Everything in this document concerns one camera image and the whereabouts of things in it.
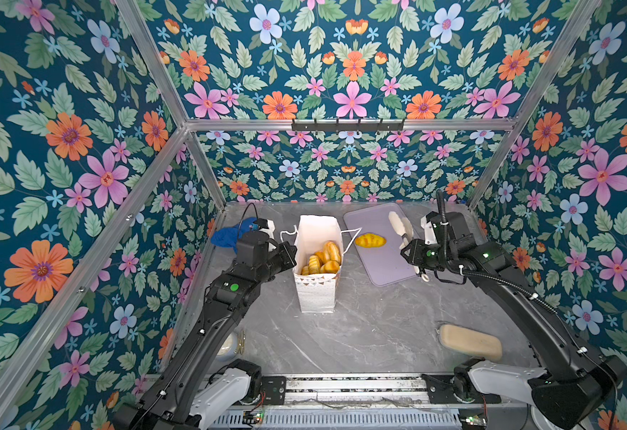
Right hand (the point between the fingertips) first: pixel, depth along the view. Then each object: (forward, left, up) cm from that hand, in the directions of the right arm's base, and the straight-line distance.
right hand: (405, 250), depth 74 cm
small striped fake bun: (-1, +21, -7) cm, 22 cm away
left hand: (0, +28, +4) cm, 29 cm away
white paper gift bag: (-8, +25, -10) cm, 28 cm away
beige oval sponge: (-18, -22, -24) cm, 37 cm away
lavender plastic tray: (+10, +1, -23) cm, 26 cm away
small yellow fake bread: (+21, +7, -22) cm, 31 cm away
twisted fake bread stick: (+4, +27, -13) cm, 30 cm away
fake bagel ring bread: (+5, +21, -7) cm, 22 cm away
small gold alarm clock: (-19, +51, -21) cm, 58 cm away
